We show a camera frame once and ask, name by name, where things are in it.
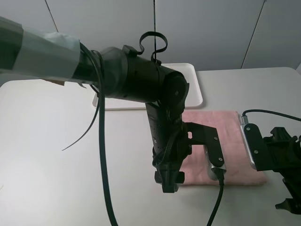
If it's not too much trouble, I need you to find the thin black cable tie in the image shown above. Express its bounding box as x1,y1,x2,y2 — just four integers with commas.
62,43,105,151

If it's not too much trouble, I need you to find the white rectangular plastic tray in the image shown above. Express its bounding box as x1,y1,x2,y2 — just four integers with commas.
105,63,203,111

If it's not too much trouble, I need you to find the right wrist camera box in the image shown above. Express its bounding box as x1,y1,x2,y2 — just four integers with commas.
241,115,269,171

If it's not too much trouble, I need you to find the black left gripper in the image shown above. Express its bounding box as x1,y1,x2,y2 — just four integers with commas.
152,148,191,193

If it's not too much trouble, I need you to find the pink towel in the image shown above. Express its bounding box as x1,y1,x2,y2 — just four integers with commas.
181,111,267,186

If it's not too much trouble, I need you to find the black right camera cable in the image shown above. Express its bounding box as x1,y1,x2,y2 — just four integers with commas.
242,109,301,122

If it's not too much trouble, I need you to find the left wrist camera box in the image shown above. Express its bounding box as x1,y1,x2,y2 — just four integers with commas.
185,122,226,185

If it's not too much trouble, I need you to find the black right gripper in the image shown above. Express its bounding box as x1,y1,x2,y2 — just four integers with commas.
263,127,301,210

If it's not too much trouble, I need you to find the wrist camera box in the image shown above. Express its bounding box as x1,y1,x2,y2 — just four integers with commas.
241,115,269,171
185,122,226,185

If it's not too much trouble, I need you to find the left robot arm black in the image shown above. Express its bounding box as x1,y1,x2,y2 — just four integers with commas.
0,18,191,193

